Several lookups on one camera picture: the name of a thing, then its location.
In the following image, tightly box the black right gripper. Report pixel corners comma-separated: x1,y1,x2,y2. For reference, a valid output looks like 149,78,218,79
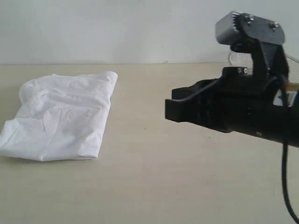
164,67,299,147

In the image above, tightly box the white t-shirt red print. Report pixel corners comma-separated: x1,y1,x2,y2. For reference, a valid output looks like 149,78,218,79
0,71,118,161

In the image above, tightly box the metal wire mesh basket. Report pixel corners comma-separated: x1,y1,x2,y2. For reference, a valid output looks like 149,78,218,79
228,51,299,76

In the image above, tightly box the black right camera cable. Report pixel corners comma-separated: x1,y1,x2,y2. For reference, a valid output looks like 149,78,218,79
279,46,299,224

